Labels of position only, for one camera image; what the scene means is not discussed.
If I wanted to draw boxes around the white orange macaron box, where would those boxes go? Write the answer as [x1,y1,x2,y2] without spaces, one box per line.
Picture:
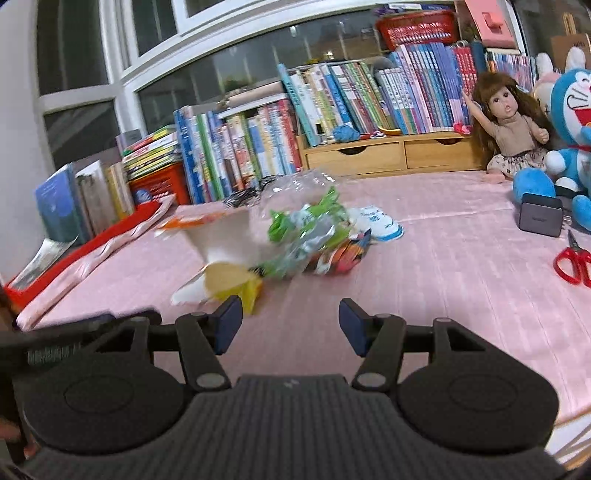
[154,207,274,308]

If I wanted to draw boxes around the stacked books on crate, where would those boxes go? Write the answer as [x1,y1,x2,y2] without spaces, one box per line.
[122,125,181,181]

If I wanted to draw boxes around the pink box on books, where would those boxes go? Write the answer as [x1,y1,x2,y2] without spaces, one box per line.
[465,0,517,49]

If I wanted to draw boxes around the yellow snack wrapper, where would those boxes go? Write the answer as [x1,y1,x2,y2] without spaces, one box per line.
[204,262,263,315]

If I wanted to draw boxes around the orange colourful snack wrapper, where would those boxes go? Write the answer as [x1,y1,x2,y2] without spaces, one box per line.
[304,230,370,276]

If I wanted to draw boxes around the green clear plastic wrapper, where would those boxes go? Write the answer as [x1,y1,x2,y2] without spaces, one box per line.
[254,186,352,279]

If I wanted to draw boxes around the black eyeglasses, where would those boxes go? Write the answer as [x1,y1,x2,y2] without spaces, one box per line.
[223,175,277,208]

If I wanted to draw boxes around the red crate left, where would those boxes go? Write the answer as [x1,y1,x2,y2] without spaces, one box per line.
[129,162,191,205]

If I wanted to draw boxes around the clear plastic bag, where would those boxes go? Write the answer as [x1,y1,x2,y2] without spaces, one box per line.
[256,169,341,219]

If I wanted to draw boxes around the red pink folded cloth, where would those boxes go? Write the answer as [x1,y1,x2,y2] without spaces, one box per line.
[5,194,176,331]

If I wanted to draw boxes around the book row on table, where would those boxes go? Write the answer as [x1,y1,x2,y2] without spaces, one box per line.
[173,93,303,204]

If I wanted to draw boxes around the wooden drawer organizer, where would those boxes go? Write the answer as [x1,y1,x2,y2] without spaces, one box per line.
[297,132,487,177]

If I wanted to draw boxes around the large blue book left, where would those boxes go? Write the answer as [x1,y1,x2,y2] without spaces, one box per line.
[34,164,91,246]

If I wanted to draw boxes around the dark grey speaker box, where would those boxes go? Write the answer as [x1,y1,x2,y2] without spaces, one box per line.
[518,193,564,238]

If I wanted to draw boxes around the blue yarn ball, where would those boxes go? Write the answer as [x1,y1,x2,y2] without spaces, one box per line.
[332,125,361,143]

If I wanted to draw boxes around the blue Doraemon plush sitting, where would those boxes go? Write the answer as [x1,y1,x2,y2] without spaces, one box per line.
[513,68,590,231]

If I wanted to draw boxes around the brown haired doll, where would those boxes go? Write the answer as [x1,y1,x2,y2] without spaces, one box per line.
[463,72,553,183]

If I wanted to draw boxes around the book row on organizer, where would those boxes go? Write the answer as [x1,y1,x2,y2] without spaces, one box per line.
[277,42,537,147]

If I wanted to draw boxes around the red plastic basket top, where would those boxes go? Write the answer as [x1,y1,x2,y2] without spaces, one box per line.
[376,10,460,51]

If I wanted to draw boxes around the white rabbit plush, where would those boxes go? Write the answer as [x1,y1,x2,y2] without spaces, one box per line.
[531,46,586,117]

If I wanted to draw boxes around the red handled scissors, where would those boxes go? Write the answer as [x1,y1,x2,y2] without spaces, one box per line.
[553,231,591,288]

